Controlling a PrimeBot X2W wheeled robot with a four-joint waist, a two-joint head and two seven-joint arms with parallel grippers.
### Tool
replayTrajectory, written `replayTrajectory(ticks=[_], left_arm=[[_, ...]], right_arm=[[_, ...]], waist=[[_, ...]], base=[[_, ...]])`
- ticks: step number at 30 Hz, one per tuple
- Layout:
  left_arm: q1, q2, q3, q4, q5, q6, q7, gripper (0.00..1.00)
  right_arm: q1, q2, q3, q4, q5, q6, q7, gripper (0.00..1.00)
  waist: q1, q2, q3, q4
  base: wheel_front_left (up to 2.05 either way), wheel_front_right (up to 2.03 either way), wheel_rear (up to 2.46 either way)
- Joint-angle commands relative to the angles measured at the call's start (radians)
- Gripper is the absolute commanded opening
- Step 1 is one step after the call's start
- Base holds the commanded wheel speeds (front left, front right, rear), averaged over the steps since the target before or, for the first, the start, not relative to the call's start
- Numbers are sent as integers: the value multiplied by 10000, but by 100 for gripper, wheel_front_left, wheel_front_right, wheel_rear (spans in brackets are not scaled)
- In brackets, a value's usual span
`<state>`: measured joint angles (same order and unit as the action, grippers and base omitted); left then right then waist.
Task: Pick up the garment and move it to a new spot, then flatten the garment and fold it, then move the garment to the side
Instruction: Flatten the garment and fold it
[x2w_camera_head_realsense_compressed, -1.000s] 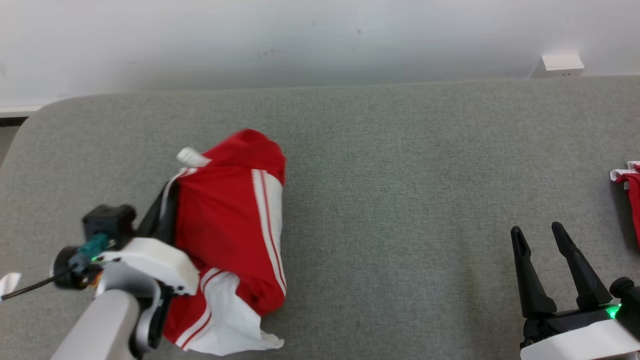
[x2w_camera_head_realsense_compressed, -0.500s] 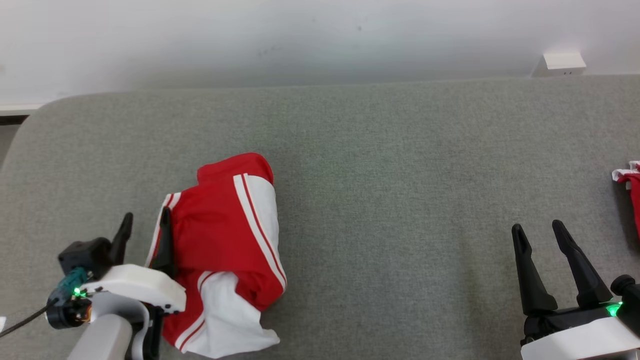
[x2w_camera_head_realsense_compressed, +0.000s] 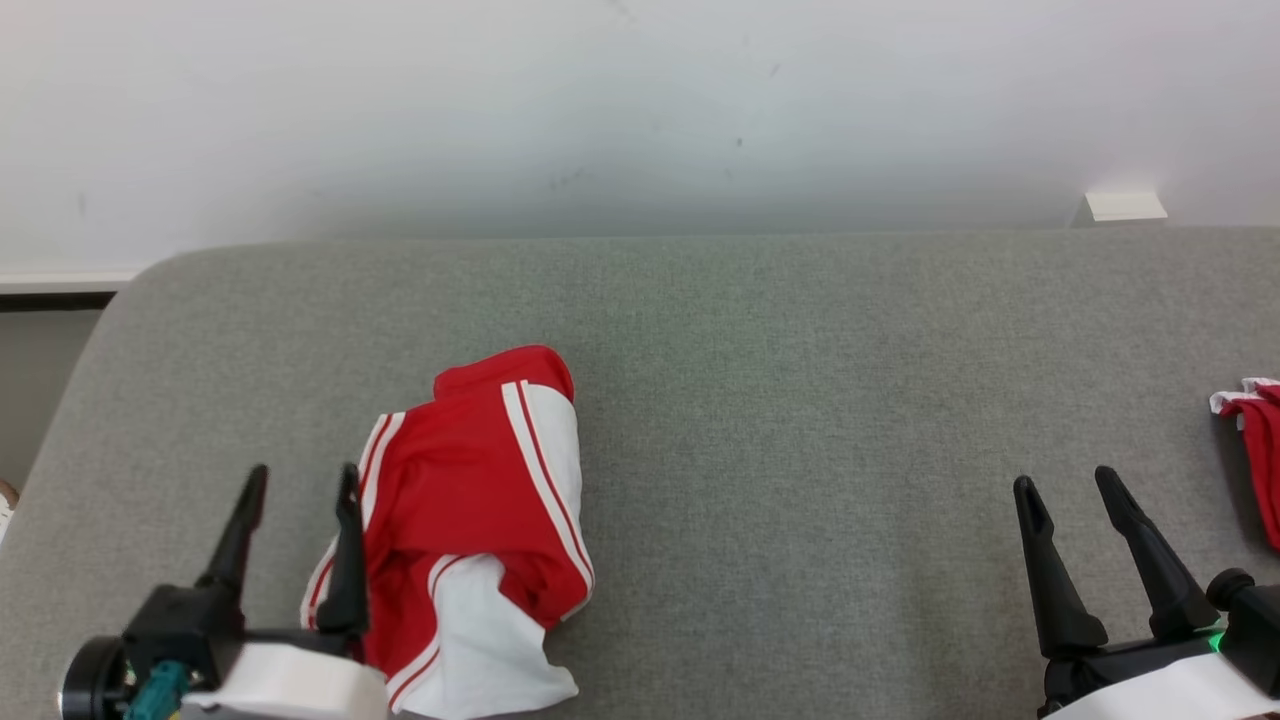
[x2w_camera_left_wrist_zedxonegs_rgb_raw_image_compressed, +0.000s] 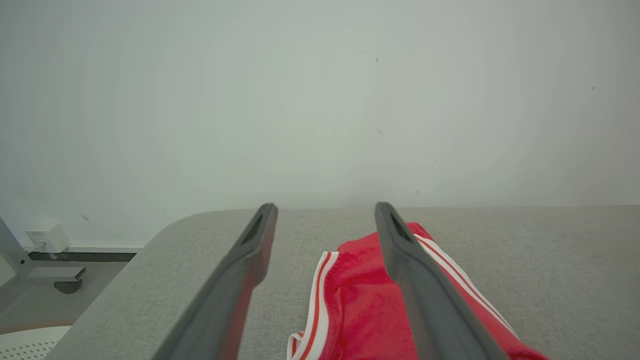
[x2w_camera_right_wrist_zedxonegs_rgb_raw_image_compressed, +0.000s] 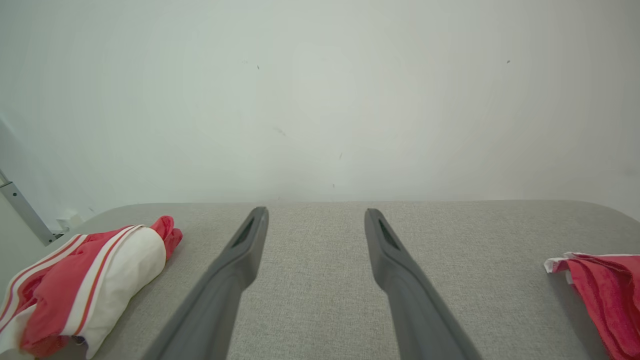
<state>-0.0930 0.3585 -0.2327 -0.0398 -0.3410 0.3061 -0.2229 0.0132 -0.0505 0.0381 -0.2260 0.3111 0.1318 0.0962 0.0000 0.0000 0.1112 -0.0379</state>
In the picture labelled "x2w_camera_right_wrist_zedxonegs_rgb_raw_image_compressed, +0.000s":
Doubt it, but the red Bulls basketball jersey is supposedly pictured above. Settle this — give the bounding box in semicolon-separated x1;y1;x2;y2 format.
544;251;640;360

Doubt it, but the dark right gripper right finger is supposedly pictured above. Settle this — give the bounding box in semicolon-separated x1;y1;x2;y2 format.
364;208;483;360

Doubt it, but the red white striped garment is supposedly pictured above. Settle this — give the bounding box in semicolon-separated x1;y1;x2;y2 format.
0;215;184;360

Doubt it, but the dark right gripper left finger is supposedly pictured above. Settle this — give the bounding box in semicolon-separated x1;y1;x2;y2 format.
141;206;270;360

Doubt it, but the grey metal bar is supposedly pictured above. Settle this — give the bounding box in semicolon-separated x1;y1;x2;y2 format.
0;169;57;247

